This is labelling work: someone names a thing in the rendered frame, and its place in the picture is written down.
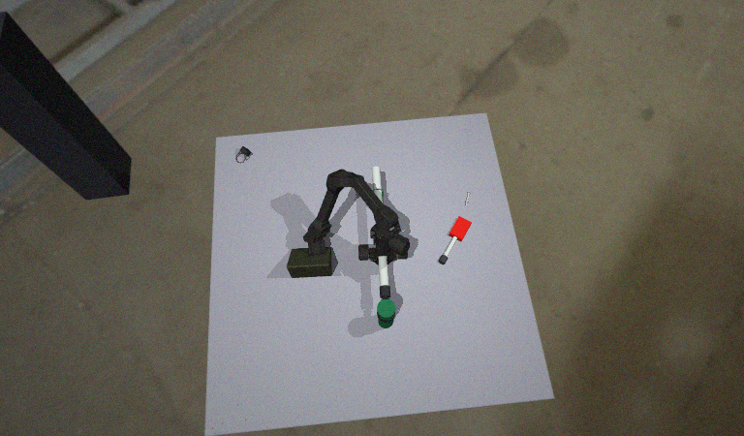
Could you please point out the dark green post with cap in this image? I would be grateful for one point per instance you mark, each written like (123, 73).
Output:
(386, 310)

